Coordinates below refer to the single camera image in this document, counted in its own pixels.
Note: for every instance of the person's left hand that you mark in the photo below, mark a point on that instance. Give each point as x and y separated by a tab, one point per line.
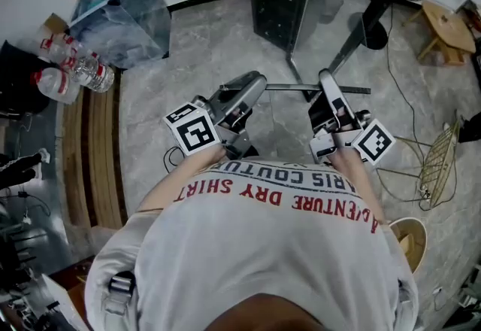
236	116

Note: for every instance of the wooden plank ledge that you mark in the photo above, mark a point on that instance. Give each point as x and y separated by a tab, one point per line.
94	152

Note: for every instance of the small cardboard piece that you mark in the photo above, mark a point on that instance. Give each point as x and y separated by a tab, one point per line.
54	23

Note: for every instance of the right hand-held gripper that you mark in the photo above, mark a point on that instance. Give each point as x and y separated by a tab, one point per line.
374	141

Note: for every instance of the person's left forearm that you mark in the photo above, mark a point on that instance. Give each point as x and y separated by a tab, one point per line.
180	175

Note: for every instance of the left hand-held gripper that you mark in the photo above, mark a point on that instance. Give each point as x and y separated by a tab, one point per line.
195	132

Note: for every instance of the teal cloth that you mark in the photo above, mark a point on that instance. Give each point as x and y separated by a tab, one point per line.
94	2

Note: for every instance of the black device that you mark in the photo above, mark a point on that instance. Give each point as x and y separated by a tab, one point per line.
469	130

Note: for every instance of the wooden stool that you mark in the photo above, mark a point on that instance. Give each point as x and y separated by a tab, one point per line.
447	26

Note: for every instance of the large clear water jug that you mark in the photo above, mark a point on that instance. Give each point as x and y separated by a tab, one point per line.
56	87

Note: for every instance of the white box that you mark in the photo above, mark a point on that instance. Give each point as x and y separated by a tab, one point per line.
64	303

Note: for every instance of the beige round bucket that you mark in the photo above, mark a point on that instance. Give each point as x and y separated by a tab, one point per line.
409	246

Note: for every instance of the person's right forearm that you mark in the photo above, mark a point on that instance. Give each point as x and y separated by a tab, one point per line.
349	167

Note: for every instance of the black bag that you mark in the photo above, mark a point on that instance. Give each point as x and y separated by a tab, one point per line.
19	77

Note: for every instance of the person's right hand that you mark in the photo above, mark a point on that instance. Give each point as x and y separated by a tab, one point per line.
345	122

